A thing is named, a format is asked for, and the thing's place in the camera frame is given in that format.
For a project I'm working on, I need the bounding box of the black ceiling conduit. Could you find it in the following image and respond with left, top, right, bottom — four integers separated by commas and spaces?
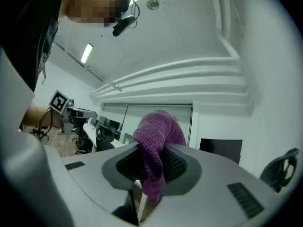
53, 41, 104, 82

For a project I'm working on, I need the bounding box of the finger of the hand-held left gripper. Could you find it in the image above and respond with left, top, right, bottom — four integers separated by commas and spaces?
71, 107, 98, 119

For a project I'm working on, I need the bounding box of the white ceiling pipe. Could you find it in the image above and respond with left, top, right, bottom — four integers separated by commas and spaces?
89, 56, 241, 98

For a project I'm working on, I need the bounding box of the black office chair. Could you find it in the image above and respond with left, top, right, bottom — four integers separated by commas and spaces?
95, 122, 116, 152
70, 116, 92, 155
259, 147, 301, 193

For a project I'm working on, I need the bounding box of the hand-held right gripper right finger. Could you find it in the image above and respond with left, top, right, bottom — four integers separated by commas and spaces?
139, 142, 288, 227

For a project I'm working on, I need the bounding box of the purple cloth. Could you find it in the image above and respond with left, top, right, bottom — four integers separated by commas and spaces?
133, 110, 187, 204

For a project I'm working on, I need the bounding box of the person's left forearm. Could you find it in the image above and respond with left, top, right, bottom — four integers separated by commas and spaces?
23, 105, 62, 129

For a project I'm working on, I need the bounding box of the person's black t-shirt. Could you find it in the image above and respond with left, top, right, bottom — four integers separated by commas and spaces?
0, 0, 79, 93

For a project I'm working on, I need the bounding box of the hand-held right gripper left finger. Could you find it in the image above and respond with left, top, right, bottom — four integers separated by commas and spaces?
44, 142, 143, 226

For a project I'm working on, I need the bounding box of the round ceiling smoke detector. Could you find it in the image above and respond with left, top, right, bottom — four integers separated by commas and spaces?
146, 0, 160, 11

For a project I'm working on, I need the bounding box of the black computer monitor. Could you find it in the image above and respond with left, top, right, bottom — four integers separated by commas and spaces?
98, 116, 124, 131

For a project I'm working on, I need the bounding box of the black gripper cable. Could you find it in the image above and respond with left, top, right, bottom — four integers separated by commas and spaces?
37, 107, 54, 137

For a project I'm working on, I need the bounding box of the black head camera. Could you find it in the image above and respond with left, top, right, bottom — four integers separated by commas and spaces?
112, 15, 137, 37

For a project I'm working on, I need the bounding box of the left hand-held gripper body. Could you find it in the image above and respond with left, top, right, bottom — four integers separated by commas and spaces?
48, 90, 75, 136

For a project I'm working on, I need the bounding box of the black head camera cable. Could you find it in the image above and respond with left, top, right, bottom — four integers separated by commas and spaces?
129, 0, 141, 29

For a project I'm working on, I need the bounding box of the person's head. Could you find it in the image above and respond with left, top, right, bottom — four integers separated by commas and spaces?
59, 0, 131, 29

